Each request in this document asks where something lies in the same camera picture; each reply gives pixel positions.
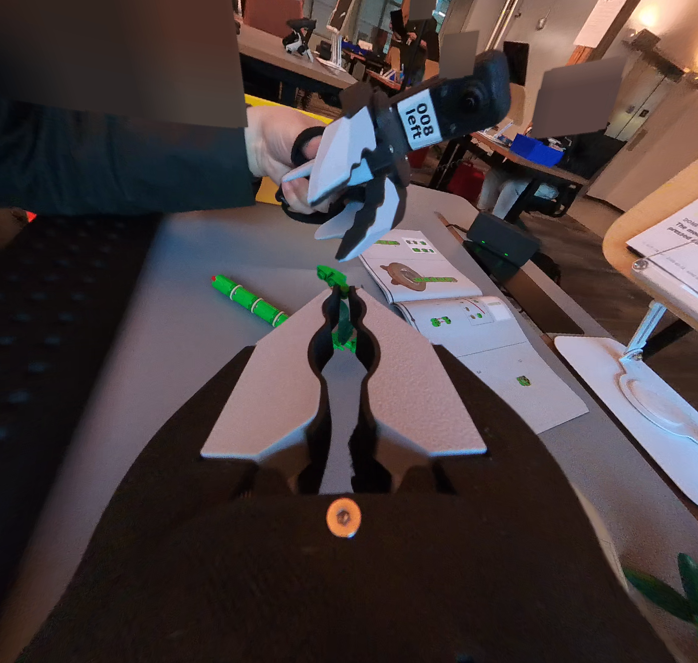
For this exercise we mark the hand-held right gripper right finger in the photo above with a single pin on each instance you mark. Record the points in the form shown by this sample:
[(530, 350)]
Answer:
[(420, 396)]

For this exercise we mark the yellow plastic bin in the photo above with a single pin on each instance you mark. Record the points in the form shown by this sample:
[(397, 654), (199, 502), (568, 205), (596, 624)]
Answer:
[(266, 193)]

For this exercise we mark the white document stand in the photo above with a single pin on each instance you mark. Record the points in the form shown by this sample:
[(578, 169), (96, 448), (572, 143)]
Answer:
[(343, 20)]

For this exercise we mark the grey background desk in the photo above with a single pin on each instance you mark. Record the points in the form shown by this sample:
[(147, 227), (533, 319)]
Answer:
[(283, 52)]

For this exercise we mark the small green brick piece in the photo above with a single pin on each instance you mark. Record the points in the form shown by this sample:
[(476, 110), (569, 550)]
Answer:
[(330, 275)]

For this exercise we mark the green brick bamboo stalk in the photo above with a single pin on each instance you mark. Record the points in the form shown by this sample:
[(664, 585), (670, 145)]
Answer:
[(662, 592)]

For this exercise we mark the white paper notice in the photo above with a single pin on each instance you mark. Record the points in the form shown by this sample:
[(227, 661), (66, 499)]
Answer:
[(608, 9)]

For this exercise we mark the person's left hand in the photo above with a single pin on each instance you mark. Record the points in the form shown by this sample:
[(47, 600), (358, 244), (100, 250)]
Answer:
[(270, 145)]

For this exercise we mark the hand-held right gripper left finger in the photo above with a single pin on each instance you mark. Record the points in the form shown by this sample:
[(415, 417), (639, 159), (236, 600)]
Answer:
[(262, 401)]

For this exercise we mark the long background desk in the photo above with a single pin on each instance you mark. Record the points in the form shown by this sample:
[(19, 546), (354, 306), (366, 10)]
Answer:
[(540, 167)]

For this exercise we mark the wooden document stand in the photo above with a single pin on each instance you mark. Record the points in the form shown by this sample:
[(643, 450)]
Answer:
[(594, 363)]

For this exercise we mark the white instruction booklet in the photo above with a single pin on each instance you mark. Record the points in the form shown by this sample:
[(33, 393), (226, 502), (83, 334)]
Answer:
[(491, 358)]

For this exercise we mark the black device with green light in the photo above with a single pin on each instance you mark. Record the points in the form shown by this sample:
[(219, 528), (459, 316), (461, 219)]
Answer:
[(501, 238)]

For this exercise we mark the green bamboo stalk pointed leaves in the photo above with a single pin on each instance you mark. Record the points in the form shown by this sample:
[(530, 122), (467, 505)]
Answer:
[(251, 300)]

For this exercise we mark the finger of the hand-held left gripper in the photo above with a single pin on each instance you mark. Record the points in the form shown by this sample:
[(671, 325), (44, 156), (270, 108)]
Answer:
[(390, 216), (341, 156)]

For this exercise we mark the printed instruction sheet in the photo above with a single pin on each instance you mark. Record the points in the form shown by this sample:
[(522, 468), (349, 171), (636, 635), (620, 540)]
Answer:
[(676, 249)]

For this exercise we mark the person's left forearm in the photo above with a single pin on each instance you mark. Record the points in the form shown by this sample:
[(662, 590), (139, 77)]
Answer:
[(136, 172)]

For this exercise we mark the blue plastic bin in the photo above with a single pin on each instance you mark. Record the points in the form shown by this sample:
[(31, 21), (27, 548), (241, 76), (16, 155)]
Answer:
[(537, 151)]

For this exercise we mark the red container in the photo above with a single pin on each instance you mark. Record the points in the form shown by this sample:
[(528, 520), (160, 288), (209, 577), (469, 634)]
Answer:
[(419, 157), (466, 181)]

